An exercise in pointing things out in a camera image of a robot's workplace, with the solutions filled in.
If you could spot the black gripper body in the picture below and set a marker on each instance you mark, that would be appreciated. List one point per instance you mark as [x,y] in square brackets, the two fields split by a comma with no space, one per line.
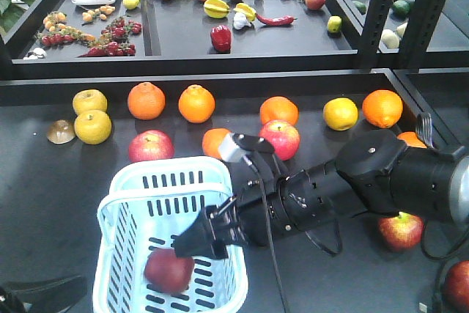
[256,215]

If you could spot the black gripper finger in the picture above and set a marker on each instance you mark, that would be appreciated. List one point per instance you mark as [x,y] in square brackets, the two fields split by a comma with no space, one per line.
[199,240]
[53,295]

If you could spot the light blue plastic basket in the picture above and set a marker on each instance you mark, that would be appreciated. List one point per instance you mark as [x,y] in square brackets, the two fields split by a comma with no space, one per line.
[148,205]

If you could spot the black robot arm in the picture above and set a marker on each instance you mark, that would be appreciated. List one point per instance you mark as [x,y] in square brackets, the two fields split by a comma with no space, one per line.
[374,173]

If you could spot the pink red apple centre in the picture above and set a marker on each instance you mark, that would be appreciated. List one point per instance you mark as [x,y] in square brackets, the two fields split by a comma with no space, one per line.
[284,137]

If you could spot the pink red apple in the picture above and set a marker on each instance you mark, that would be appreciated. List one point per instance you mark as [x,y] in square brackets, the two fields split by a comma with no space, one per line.
[151,145]
[284,137]

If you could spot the small orange centre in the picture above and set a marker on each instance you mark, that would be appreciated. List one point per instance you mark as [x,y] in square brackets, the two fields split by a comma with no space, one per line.
[211,141]

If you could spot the small orange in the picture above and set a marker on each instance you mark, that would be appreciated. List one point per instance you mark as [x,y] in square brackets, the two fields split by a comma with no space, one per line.
[411,139]
[211,141]

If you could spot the orange behind pink apple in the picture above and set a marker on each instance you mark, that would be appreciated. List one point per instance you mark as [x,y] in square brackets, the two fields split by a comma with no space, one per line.
[278,108]

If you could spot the orange back centre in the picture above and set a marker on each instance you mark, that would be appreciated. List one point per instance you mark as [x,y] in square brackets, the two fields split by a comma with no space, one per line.
[196,104]

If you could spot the pink red apple back left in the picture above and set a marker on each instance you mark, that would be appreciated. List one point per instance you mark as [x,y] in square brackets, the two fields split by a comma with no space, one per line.
[151,145]

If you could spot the yellow orange fruit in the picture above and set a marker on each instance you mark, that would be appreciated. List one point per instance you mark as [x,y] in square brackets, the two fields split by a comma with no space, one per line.
[340,113]

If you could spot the large orange right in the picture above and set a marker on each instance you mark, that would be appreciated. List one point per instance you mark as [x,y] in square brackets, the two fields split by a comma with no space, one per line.
[382,108]

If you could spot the orange back left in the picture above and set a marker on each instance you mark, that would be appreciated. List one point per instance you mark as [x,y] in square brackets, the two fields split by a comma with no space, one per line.
[146,101]

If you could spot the yellow apple pear lower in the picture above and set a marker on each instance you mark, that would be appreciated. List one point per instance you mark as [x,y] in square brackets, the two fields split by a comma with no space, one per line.
[93,126]

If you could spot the yellow apple pear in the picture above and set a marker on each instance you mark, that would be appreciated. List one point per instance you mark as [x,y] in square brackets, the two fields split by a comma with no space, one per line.
[89,99]
[93,126]

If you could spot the small orange right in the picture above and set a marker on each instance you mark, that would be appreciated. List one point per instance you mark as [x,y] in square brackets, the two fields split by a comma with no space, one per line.
[411,139]

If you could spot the red bell pepper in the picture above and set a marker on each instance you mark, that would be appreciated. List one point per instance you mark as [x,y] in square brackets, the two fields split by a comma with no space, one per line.
[221,38]

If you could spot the brown mushroom cap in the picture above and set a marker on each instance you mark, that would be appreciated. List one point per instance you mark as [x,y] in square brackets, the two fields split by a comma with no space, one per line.
[61,131]

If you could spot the red chili pepper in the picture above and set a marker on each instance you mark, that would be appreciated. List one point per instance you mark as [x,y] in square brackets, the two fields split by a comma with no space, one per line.
[282,21]

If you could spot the white garlic bulb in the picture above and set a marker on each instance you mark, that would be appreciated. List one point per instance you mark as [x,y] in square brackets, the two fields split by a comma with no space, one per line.
[240,21]

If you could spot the yellow apple pear upper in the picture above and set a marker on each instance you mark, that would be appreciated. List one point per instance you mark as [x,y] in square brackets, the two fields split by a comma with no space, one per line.
[89,99]

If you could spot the black wood produce stand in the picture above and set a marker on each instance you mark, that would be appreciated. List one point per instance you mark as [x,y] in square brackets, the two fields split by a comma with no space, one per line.
[50,192]

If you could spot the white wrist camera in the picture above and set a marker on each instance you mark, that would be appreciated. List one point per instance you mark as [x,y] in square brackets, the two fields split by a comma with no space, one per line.
[235,146]

